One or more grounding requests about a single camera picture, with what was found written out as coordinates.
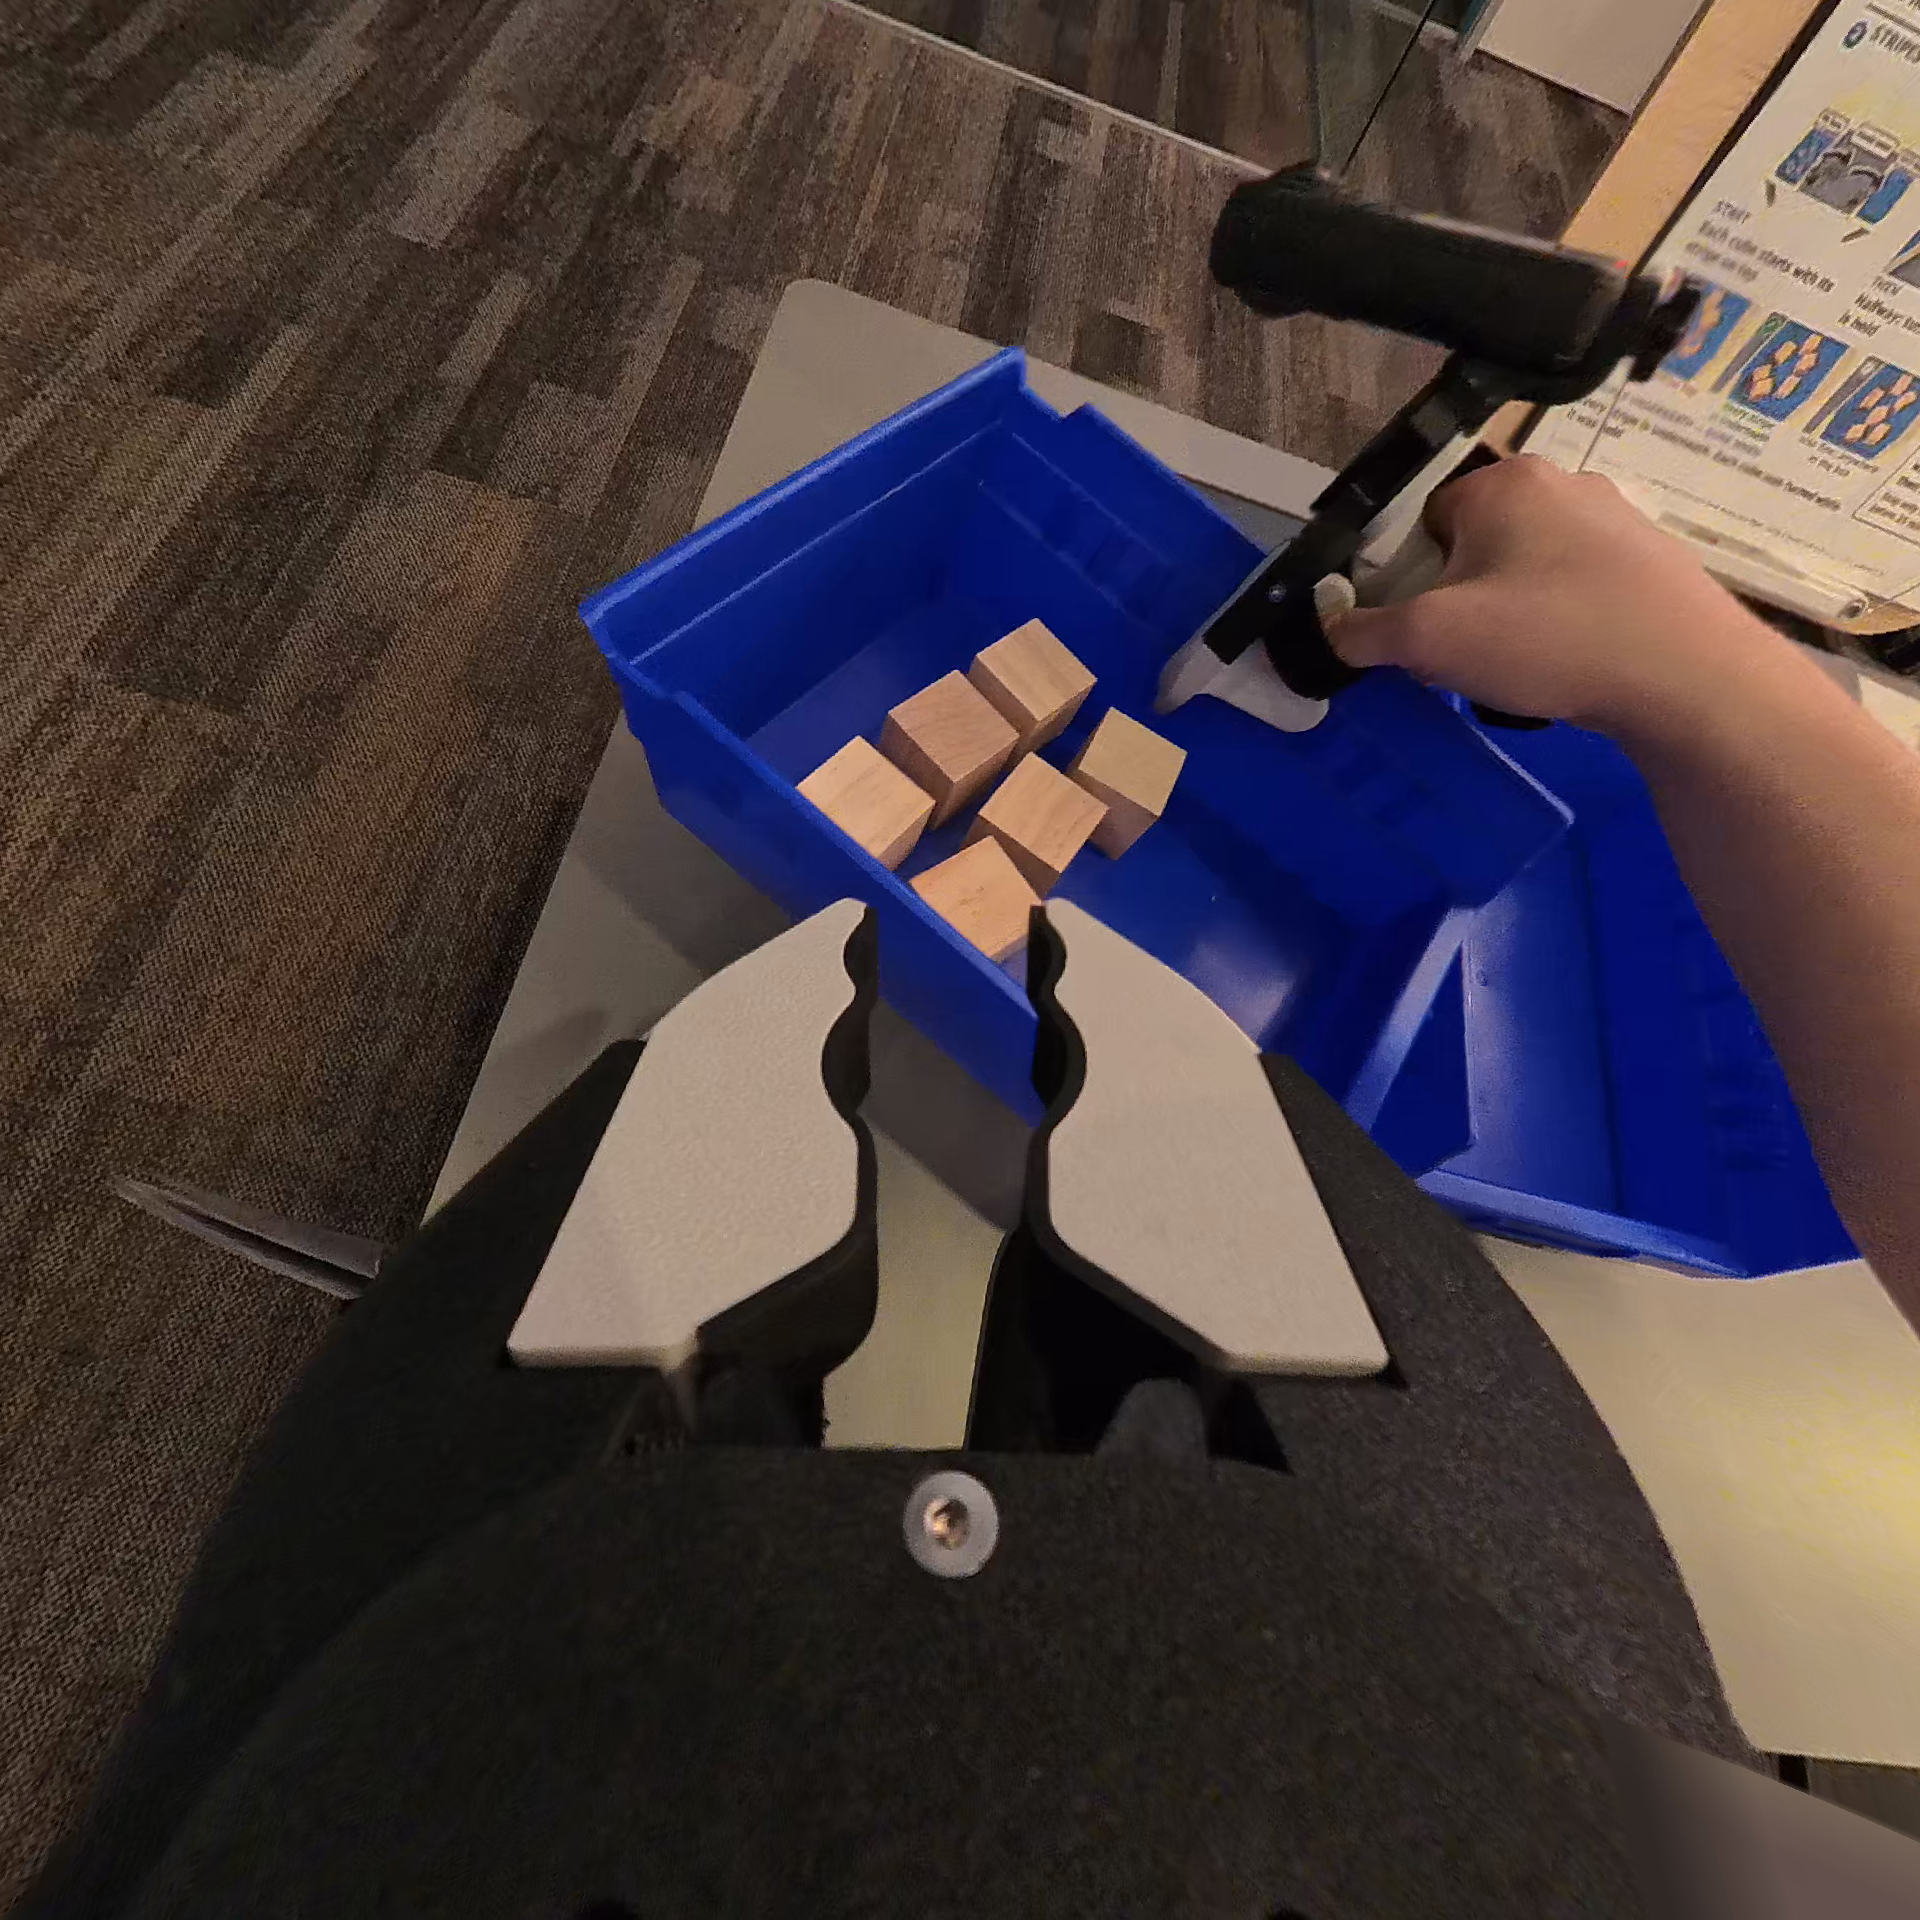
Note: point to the printed instruction sheet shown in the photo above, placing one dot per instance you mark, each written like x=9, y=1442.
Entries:
x=1798, y=375

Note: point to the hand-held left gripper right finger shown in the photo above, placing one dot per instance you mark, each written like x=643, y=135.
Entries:
x=1200, y=1186

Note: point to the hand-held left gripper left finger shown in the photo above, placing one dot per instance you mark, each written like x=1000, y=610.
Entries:
x=705, y=1172

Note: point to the person's right forearm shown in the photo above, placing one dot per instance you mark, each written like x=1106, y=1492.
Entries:
x=1828, y=901

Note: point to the blue plastic bin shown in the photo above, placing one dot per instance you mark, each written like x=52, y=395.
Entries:
x=838, y=571
x=1650, y=1050

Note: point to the wooden document stand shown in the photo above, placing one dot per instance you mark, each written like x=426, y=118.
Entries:
x=1664, y=135

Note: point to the person's right hand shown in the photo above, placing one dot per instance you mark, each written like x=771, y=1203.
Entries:
x=1560, y=600

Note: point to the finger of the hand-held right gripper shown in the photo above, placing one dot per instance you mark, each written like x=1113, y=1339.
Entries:
x=1236, y=686

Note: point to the cluster of wooden cubes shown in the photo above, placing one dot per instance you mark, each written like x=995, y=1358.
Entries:
x=944, y=743

